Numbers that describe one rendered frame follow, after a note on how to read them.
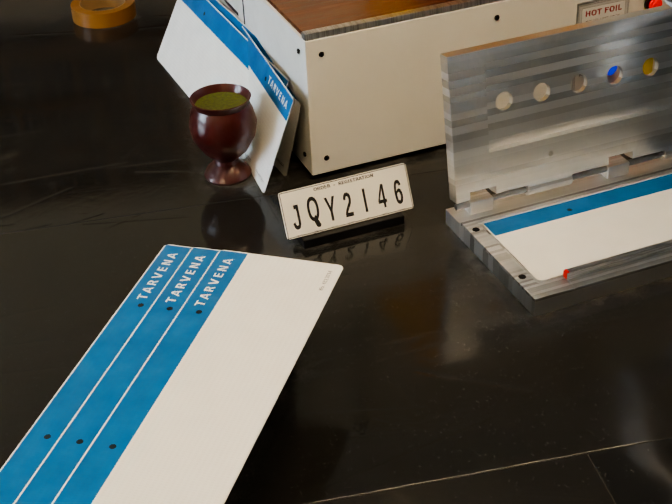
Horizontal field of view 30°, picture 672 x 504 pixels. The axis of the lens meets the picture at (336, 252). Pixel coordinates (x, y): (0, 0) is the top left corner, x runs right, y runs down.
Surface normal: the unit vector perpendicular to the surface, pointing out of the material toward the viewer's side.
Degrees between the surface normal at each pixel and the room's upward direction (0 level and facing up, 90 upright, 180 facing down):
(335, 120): 90
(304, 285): 0
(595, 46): 81
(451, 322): 0
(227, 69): 63
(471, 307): 0
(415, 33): 90
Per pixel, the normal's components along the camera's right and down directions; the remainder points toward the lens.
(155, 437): -0.04, -0.83
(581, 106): 0.37, 0.36
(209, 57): -0.83, -0.15
